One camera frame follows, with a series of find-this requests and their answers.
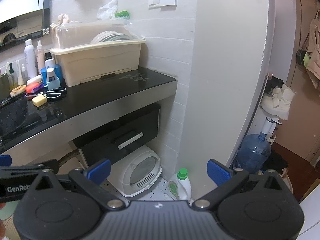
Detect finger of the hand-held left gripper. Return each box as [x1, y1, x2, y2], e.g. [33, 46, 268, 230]
[0, 154, 59, 180]

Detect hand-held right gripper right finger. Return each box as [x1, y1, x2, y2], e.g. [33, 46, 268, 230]
[192, 159, 292, 210]

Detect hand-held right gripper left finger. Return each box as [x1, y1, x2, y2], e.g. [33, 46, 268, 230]
[30, 159, 127, 210]

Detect black drawer with silver handle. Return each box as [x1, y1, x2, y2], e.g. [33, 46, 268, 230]
[72, 102, 162, 168]

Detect white cat litter box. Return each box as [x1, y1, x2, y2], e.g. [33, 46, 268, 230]
[107, 144, 163, 198]

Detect white detergent bottle green cap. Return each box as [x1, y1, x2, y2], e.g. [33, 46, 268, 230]
[168, 168, 192, 201]

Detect blue water jug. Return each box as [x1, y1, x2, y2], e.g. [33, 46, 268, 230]
[234, 131, 272, 175]

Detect black sink basin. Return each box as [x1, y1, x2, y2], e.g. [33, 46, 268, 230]
[0, 96, 28, 138]

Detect white water pump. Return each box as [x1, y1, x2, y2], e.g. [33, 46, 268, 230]
[261, 116, 283, 141]

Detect yellow soap bar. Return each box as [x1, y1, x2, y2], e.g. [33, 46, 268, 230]
[32, 94, 48, 106]

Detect wooden hair clip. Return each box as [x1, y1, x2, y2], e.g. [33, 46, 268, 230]
[10, 85, 27, 97]

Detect green toothbrush cup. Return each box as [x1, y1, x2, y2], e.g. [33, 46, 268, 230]
[0, 74, 11, 101]

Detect black vanity counter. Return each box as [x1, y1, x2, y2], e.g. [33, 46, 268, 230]
[0, 66, 178, 155]

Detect orange tube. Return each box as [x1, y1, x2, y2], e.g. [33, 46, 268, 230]
[25, 83, 41, 93]

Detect black scissors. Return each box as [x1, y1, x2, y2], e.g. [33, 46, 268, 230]
[37, 87, 68, 102]

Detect small white dropper bottle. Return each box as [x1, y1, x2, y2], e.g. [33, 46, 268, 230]
[20, 63, 28, 85]

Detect white tube in blue box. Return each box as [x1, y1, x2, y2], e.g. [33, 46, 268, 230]
[46, 67, 61, 89]

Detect tall white spray bottle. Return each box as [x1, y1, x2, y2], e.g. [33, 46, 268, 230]
[24, 39, 38, 79]

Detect white bottle with black cap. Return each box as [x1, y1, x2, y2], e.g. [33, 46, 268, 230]
[44, 52, 56, 69]

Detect beige dish drainer box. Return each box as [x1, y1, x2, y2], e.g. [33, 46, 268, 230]
[49, 21, 147, 87]

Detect pink spray bottle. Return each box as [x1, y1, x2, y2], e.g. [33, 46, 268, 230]
[36, 40, 46, 68]

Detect stack of white plates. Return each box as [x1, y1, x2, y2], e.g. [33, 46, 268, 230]
[90, 31, 131, 44]

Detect black hanging bag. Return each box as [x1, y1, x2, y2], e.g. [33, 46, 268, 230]
[296, 49, 307, 66]

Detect beige cloth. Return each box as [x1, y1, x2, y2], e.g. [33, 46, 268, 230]
[57, 14, 71, 26]

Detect hanging beige coat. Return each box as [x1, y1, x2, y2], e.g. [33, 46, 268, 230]
[303, 17, 320, 91]

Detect green plastic bag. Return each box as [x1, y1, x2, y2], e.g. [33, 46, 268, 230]
[114, 10, 131, 20]

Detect clear plastic bag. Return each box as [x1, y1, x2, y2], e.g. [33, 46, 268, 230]
[97, 0, 119, 21]

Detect corrugated drain hose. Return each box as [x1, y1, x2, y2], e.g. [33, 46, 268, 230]
[57, 150, 81, 167]

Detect wall mirror with black frame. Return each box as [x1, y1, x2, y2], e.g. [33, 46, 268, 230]
[0, 0, 54, 54]

